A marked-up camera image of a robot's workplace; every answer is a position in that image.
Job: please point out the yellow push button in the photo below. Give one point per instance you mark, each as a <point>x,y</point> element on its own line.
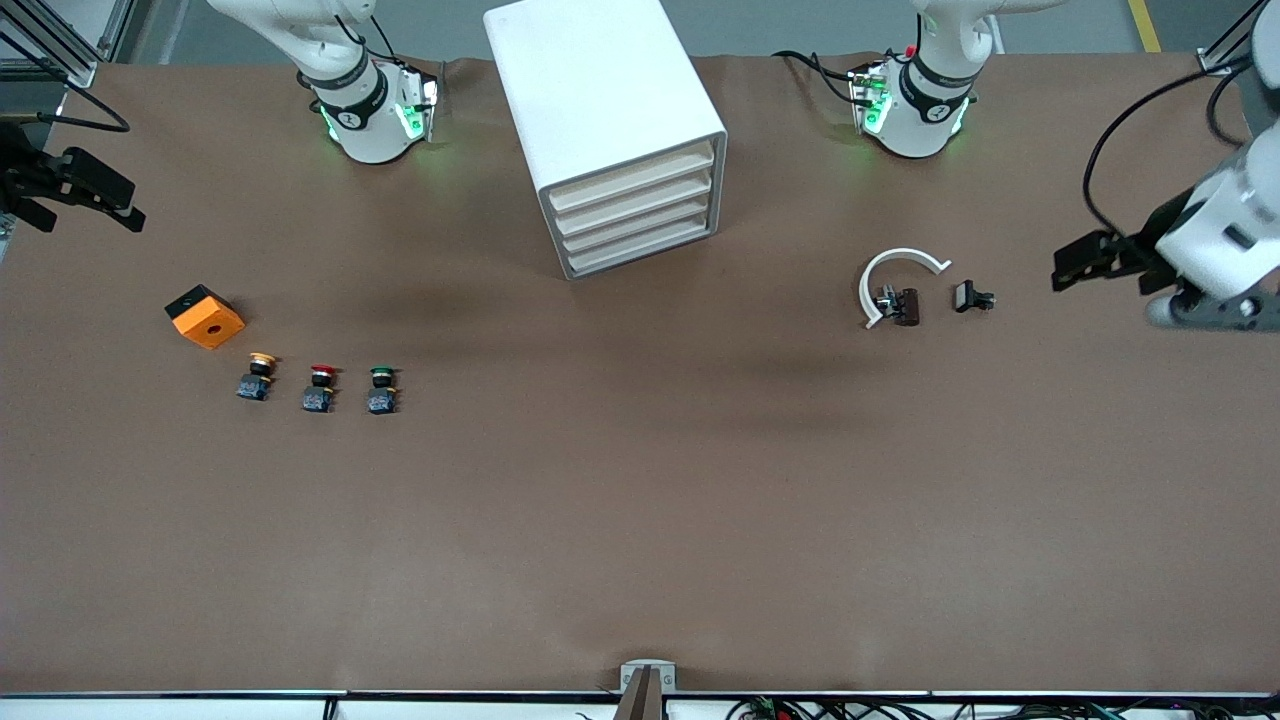
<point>257,378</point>

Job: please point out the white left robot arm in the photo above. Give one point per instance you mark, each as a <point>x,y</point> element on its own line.
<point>915,110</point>

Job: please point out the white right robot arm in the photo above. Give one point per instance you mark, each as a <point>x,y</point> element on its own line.
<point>350,90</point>

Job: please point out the brown table mat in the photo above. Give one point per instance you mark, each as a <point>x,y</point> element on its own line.
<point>640,500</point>

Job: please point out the white table edge rail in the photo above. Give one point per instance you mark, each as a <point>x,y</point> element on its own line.
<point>200,708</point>

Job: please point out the orange button enclosure box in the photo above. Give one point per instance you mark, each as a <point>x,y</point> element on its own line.
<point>208,322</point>

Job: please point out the dark brown small connector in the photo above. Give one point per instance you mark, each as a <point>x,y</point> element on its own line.
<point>905,306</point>

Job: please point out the aluminium frame profile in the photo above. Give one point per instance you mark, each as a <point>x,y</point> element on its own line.
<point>1225,55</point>
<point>60,45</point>

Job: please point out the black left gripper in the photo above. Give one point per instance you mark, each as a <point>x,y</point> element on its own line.
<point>1150,243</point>

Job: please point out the grey metal bracket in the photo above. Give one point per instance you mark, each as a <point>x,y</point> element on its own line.
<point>648,678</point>

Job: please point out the red push button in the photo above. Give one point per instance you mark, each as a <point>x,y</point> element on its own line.
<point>319,392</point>

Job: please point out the small black clip part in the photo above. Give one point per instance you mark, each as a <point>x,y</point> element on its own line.
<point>968,296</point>

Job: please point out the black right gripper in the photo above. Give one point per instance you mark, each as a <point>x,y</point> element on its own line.
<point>28,178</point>

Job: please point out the green push button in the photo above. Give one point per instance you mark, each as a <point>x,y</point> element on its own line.
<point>381,394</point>

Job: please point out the white curved plastic clip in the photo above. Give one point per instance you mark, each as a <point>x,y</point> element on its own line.
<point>905,255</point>

